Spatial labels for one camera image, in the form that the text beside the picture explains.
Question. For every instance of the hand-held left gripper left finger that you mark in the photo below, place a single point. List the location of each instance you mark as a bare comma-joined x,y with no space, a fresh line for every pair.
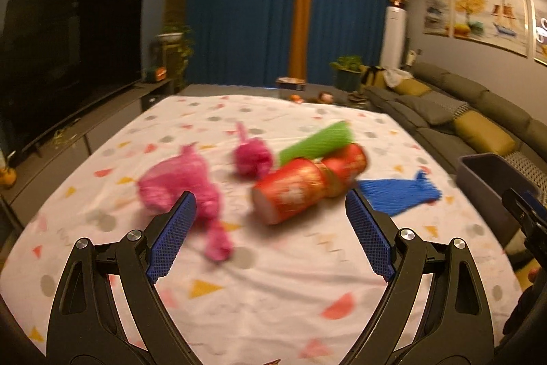
175,232

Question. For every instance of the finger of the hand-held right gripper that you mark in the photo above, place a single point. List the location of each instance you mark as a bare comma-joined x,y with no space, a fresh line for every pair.
530,200
515,204

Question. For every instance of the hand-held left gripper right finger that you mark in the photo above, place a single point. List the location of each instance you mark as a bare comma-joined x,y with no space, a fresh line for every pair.
367,232

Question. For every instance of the dark grey plastic bin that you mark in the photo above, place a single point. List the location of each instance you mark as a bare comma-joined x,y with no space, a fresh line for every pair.
478,194

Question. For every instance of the large pink plastic bag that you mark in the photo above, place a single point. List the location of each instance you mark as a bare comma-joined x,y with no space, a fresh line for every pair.
175,185

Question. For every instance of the blue foam net sleeve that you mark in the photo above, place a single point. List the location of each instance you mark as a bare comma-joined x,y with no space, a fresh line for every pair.
397,194

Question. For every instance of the red printed cylindrical container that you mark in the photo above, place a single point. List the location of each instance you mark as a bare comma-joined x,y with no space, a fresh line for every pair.
295,189
348,164

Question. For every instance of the green foam net sleeve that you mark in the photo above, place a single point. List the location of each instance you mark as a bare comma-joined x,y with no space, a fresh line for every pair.
316,142

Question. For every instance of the small pink plastic bag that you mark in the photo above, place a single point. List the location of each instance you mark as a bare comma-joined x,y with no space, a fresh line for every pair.
252,155

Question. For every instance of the person's right hand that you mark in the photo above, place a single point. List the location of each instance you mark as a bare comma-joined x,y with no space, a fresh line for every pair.
533,275

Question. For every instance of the black white patterned pillow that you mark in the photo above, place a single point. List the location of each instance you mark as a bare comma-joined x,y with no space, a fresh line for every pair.
530,166
455,105

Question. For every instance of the yellow pillow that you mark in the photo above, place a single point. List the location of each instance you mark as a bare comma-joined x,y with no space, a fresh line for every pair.
485,132
412,87

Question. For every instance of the white patterned tablecloth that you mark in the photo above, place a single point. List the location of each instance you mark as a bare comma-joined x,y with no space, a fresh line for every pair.
273,283

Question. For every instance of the grey sofa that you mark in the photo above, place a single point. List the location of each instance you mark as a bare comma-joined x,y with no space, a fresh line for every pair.
483,91

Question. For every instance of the grey pillow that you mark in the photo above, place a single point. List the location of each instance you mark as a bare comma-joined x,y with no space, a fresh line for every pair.
423,110

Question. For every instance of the brown round tray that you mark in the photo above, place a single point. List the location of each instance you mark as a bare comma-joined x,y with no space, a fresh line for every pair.
358,95

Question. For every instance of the dark grey television cabinet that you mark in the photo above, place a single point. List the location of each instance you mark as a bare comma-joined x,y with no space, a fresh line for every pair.
85,125

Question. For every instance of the small brown doll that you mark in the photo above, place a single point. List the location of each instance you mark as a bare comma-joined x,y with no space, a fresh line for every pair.
327,97

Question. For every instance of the gold ribbon tangle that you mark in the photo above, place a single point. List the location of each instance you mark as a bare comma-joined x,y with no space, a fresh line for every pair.
64,137

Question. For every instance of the small orange doll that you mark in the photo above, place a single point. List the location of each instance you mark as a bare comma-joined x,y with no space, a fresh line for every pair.
297,97

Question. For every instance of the white crumpled garment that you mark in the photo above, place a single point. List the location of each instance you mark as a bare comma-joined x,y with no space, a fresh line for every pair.
397,77

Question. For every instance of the leafy green potted plant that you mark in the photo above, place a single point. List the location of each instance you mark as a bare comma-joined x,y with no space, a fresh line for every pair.
348,70

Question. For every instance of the gold plant stand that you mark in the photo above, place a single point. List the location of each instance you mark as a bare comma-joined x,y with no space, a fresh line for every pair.
171,65

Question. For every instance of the printed flat box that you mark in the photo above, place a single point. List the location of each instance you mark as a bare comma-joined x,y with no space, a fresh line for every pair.
290,82

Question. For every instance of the purple grey framed painting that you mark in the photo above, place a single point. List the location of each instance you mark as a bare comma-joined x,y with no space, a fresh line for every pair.
539,27

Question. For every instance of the small orange ornament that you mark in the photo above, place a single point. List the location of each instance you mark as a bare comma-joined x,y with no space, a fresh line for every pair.
7,178

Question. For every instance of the small white appliance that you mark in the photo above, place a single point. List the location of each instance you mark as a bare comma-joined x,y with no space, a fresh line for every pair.
411,59

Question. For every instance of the trailing potted plant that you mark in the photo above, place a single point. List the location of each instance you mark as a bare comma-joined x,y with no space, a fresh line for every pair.
179,44

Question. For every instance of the large sailboat painting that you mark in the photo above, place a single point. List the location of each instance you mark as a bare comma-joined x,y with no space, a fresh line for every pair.
487,14

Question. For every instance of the white standing air conditioner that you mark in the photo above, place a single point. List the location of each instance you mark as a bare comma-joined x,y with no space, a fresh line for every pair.
393,35

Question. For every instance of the black flat television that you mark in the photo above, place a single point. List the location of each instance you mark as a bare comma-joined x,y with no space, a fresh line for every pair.
64,61

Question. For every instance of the small landscape painting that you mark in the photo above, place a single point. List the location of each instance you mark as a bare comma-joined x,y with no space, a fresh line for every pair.
436,11

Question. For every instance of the blue curtain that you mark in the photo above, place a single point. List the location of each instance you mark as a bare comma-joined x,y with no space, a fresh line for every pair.
354,14
243,18

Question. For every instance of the orange curtain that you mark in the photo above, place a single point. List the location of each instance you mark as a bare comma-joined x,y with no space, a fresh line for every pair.
302,14

